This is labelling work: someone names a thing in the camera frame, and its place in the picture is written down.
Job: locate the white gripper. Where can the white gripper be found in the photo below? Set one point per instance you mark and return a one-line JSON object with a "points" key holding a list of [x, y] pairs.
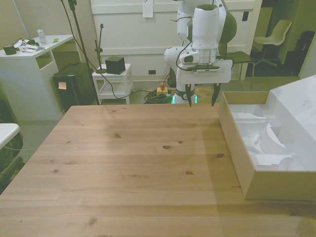
{"points": [[205, 77]]}

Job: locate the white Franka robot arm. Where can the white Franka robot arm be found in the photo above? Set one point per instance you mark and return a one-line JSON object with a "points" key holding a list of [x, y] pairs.
{"points": [[205, 32]]}

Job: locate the open cardboard box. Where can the open cardboard box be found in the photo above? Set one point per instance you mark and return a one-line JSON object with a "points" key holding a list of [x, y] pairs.
{"points": [[235, 138]]}

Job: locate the black cube box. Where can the black cube box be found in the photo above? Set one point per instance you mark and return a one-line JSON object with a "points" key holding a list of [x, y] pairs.
{"points": [[114, 65]]}

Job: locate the yellow emergency stop button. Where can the yellow emergency stop button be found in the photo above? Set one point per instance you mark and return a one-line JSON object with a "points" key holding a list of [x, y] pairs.
{"points": [[162, 89]]}

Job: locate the dark seat chair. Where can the dark seat chair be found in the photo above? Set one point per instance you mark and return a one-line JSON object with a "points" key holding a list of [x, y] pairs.
{"points": [[240, 57]]}

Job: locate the white crumpled packing paper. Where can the white crumpled packing paper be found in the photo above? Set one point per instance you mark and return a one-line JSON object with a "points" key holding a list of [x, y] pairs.
{"points": [[261, 138]]}

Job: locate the small white side table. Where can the small white side table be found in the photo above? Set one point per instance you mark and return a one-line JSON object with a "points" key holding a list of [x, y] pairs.
{"points": [[123, 81]]}

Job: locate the white swivel chair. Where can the white swivel chair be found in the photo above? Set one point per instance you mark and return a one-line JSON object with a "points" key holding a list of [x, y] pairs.
{"points": [[274, 37]]}

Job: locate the white paper sheet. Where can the white paper sheet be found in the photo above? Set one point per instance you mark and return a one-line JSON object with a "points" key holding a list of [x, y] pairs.
{"points": [[147, 8]]}

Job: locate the short black microphone stand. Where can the short black microphone stand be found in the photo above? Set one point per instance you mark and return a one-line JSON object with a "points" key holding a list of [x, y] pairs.
{"points": [[100, 53]]}

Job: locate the dark backpack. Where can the dark backpack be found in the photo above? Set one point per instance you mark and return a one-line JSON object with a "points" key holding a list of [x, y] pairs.
{"points": [[305, 42]]}

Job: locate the black case with label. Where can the black case with label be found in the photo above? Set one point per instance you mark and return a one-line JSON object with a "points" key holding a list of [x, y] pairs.
{"points": [[74, 86]]}

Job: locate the tall black tripod stand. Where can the tall black tripod stand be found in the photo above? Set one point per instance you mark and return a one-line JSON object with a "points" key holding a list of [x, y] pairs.
{"points": [[81, 47]]}

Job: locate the green sticky note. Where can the green sticky note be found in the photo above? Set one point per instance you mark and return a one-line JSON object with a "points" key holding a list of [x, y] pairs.
{"points": [[56, 39]]}

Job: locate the clear plastic water bottle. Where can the clear plastic water bottle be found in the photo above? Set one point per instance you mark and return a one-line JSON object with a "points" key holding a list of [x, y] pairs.
{"points": [[42, 36]]}

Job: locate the white desk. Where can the white desk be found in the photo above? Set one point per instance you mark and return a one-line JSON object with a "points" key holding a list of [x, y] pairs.
{"points": [[22, 74]]}

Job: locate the white rounded table edge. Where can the white rounded table edge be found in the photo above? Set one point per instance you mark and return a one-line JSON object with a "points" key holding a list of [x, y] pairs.
{"points": [[7, 133]]}

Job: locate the black wall outlet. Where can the black wall outlet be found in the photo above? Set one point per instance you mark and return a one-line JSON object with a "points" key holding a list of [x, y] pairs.
{"points": [[152, 72]]}

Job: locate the black wall switch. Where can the black wall switch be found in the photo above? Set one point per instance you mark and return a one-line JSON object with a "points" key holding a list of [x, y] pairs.
{"points": [[245, 16]]}

